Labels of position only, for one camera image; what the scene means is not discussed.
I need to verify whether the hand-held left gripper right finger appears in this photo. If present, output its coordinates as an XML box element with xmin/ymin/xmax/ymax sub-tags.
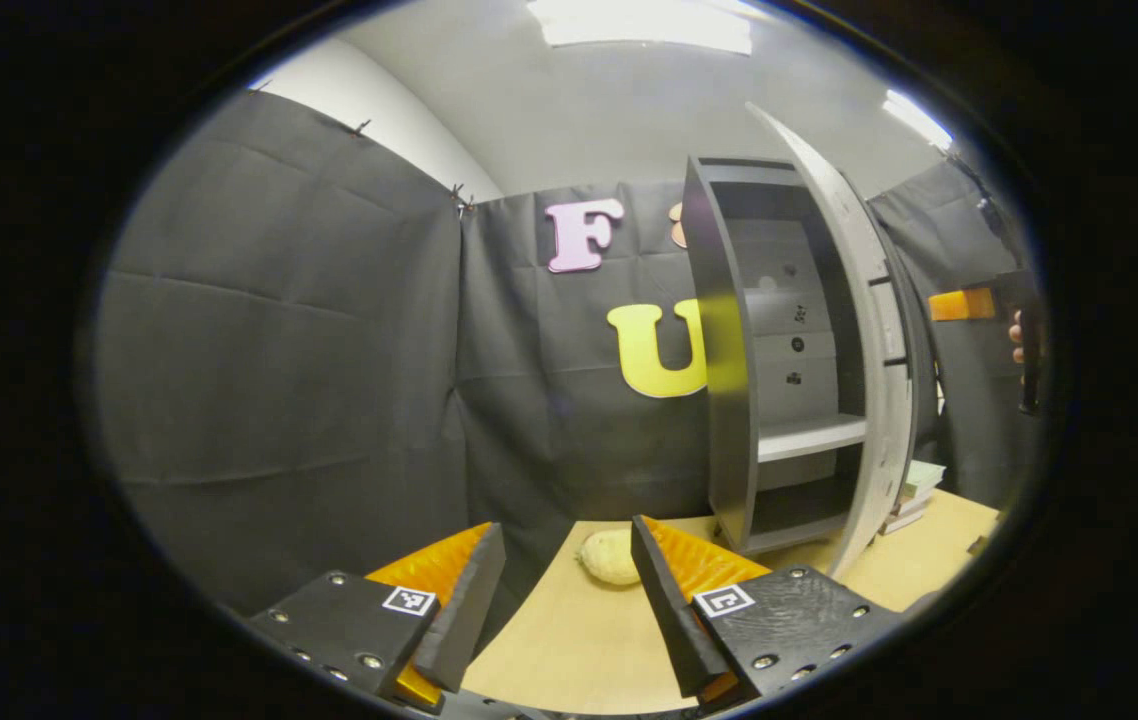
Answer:
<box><xmin>631</xmin><ymin>516</ymin><xmax>902</xmax><ymax>715</ymax></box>

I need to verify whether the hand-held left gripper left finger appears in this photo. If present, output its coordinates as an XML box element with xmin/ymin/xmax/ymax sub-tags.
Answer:
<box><xmin>244</xmin><ymin>522</ymin><xmax>507</xmax><ymax>716</ymax></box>

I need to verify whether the black door handle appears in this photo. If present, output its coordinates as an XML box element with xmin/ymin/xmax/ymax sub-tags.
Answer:
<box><xmin>867</xmin><ymin>272</ymin><xmax>920</xmax><ymax>369</ymax></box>

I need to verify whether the white cabinet door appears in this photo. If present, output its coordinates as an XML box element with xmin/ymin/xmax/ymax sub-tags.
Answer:
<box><xmin>744</xmin><ymin>102</ymin><xmax>922</xmax><ymax>581</ymax></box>

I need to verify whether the grey cabinet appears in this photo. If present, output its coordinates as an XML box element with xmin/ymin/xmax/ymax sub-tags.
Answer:
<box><xmin>681</xmin><ymin>155</ymin><xmax>875</xmax><ymax>556</ymax></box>

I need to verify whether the pale yellow round bun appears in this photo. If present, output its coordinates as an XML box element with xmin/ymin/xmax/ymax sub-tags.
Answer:
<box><xmin>577</xmin><ymin>528</ymin><xmax>642</xmax><ymax>587</ymax></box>

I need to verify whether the green book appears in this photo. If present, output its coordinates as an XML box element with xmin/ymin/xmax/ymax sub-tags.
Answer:
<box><xmin>904</xmin><ymin>460</ymin><xmax>947</xmax><ymax>501</ymax></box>

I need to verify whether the small ceiling light panel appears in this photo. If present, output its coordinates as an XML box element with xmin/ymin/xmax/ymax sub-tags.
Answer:
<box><xmin>881</xmin><ymin>88</ymin><xmax>955</xmax><ymax>151</ymax></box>

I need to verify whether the black backdrop cloth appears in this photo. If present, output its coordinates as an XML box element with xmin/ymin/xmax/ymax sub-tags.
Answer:
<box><xmin>94</xmin><ymin>88</ymin><xmax>1042</xmax><ymax>616</ymax></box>

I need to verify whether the large ceiling light panel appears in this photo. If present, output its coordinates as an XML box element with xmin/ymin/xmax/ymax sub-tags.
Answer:
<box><xmin>527</xmin><ymin>0</ymin><xmax>755</xmax><ymax>56</ymax></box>

